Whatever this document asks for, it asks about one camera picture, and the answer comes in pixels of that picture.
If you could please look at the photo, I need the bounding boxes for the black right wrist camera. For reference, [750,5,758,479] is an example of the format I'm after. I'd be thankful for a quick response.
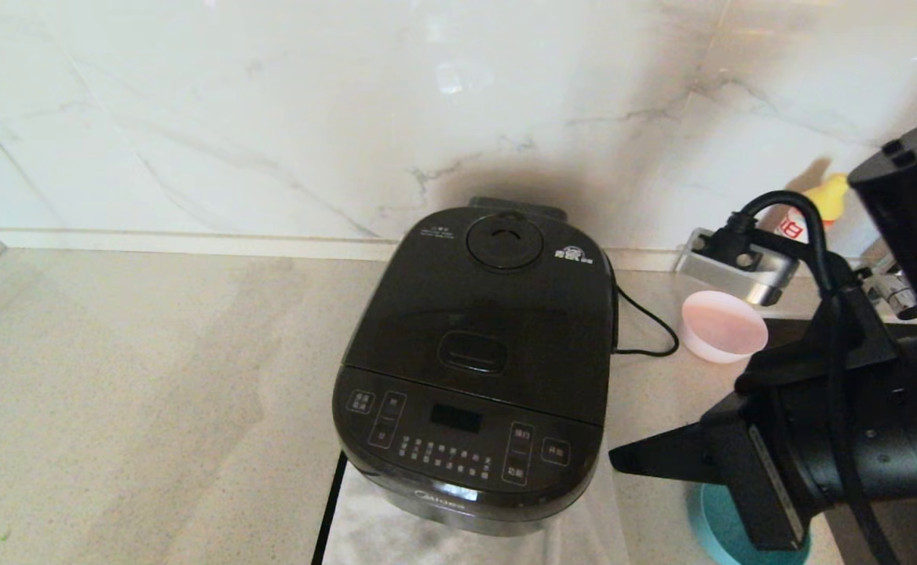
[674,226,802,308]

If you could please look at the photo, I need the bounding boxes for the chrome faucet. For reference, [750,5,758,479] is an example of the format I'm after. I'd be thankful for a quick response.
[857,250,917,320]

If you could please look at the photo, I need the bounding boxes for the yellow capped detergent bottle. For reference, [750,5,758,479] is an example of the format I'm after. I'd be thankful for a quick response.
[773,173,852,242]

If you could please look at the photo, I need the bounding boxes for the white translucent mat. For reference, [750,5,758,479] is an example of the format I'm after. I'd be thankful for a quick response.
[323,454,631,565]

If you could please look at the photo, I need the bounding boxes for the black strip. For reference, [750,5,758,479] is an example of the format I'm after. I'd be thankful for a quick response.
[311,449,349,565]

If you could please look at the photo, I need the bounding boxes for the black rice cooker lid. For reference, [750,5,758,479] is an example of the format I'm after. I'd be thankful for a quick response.
[341,196,618,429]

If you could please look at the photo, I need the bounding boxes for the teal plastic bowl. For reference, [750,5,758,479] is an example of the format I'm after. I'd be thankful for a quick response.
[686,481,813,565]

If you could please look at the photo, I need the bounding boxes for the black power cord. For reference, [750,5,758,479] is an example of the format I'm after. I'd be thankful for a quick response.
[612,282,681,358]

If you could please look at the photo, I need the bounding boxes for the pink plastic bowl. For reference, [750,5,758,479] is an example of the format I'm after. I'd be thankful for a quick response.
[680,290,770,365]

